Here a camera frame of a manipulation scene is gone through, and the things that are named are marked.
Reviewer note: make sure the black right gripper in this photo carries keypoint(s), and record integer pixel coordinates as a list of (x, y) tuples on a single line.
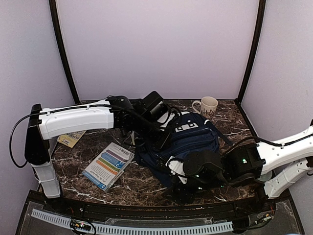
[(178, 192)]

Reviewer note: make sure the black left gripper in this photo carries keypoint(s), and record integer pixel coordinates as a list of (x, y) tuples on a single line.
[(162, 142)]

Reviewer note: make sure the navy blue student backpack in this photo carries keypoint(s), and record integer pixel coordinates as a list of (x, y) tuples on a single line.
[(195, 133)]

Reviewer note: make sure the dog reader book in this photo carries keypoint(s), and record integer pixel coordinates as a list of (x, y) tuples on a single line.
[(108, 166)]

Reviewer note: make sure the yellow paperback book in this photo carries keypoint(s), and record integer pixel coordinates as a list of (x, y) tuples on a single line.
[(70, 139)]

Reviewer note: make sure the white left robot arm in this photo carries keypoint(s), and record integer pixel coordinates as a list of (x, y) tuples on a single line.
[(113, 112)]

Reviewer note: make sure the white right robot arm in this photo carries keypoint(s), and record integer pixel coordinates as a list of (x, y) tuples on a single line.
[(274, 165)]

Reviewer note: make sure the cream floral mug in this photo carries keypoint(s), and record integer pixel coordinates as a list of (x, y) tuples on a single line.
[(208, 106)]

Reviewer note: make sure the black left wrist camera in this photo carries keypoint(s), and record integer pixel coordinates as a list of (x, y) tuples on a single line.
[(154, 106)]

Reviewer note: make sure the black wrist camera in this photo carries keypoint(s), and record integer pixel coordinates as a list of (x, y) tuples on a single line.
[(243, 164), (154, 106)]

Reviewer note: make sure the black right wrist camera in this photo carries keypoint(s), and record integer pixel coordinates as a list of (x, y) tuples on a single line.
[(243, 164)]

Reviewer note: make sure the grey slotted cable duct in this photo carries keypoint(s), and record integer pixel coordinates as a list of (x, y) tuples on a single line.
[(135, 227)]

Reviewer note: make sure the black front rail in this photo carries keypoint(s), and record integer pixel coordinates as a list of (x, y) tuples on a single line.
[(227, 210)]

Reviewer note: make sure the left black frame post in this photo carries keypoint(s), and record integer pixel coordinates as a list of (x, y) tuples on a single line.
[(62, 50)]

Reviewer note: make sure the black frame post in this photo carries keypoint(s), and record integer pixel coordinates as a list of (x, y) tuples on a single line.
[(253, 49), (62, 50)]

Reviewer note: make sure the right black frame post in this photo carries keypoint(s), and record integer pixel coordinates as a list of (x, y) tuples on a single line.
[(253, 49)]

